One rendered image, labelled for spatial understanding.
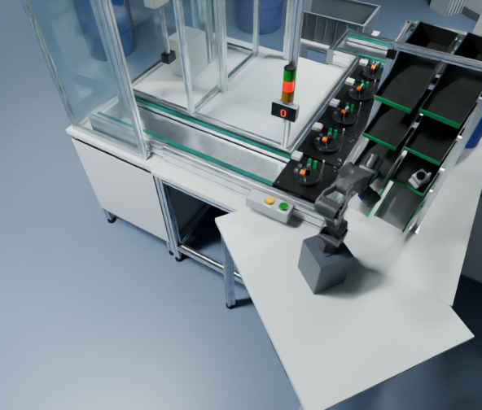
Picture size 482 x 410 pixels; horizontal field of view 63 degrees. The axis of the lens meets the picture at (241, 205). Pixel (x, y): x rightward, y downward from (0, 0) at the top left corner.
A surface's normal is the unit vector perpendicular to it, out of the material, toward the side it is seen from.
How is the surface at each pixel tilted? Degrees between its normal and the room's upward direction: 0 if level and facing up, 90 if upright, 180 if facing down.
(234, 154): 0
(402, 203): 45
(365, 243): 0
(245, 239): 0
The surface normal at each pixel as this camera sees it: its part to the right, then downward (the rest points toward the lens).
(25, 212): 0.00, -0.64
